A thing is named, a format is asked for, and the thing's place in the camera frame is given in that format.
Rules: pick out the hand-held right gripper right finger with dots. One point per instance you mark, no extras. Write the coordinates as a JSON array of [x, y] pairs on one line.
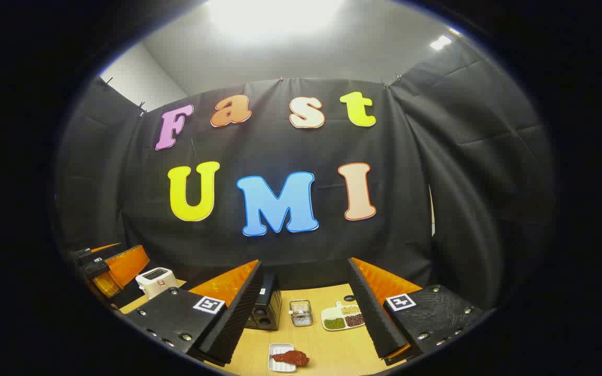
[[371, 308]]

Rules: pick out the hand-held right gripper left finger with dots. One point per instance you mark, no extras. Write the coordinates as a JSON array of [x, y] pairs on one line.
[[238, 313]]

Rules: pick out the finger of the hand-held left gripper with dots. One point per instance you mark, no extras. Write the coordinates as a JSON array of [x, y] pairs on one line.
[[88, 253], [126, 265]]

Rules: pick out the black electric oven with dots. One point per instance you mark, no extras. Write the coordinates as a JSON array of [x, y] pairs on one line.
[[265, 308]]

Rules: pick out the red meat piece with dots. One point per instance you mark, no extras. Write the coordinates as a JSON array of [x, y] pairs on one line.
[[293, 358]]

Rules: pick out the white divided plate with beans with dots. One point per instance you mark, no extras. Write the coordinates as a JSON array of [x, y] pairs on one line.
[[340, 317]]

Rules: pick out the white toaster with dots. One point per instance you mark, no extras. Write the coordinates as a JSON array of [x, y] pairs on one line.
[[155, 282]]

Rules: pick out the small white rectangular tray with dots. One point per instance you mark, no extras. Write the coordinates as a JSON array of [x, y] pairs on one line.
[[279, 365]]

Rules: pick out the black backdrop cloth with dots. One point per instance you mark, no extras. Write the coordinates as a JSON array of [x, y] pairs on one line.
[[280, 151]]

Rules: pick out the small ceiling light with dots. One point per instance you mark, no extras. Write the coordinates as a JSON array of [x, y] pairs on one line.
[[441, 42]]

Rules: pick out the large ceiling light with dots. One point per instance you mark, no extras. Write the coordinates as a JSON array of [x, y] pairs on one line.
[[275, 15]]

